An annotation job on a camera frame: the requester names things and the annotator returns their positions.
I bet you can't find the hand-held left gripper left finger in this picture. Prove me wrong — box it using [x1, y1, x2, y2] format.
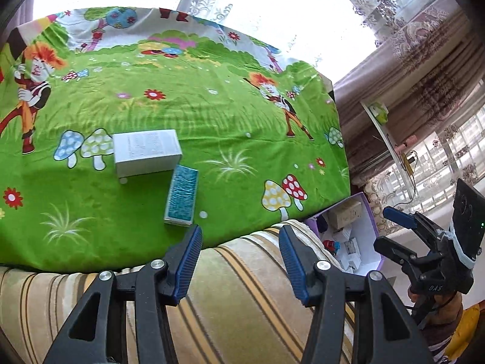
[42, 224, 204, 364]

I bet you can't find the brown patterned curtain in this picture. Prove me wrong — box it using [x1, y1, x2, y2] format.
[333, 4, 485, 236]

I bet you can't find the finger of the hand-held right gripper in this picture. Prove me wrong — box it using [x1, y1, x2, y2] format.
[383, 205, 444, 242]
[373, 236, 421, 274]

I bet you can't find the yellow cloth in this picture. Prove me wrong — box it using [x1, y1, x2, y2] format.
[447, 303, 485, 362]

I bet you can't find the beige box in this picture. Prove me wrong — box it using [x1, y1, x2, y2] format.
[328, 201, 362, 231]

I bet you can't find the green and white toy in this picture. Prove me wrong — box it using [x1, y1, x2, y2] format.
[369, 102, 389, 124]

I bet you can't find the teal patterned box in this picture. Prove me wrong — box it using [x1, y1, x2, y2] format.
[164, 165, 199, 228]

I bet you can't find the large white box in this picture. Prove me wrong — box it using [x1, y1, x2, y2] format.
[113, 130, 182, 179]

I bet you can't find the striped beige blanket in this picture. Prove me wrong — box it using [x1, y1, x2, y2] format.
[0, 220, 357, 364]

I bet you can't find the pink object on shelf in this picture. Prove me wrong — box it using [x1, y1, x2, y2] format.
[394, 136, 417, 152]

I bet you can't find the purple cardboard box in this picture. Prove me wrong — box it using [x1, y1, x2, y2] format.
[305, 193, 385, 277]

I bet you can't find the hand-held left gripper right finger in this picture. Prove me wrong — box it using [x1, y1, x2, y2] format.
[278, 224, 434, 364]

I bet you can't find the white box with barcode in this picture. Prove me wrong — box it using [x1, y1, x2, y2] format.
[339, 253, 362, 271]

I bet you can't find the green cartoon printed blanket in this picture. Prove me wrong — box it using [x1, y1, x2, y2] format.
[0, 5, 351, 274]

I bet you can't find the person's right hand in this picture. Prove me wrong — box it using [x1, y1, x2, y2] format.
[408, 286, 463, 344]

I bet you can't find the white wall shelf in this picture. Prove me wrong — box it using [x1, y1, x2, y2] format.
[360, 100, 419, 201]

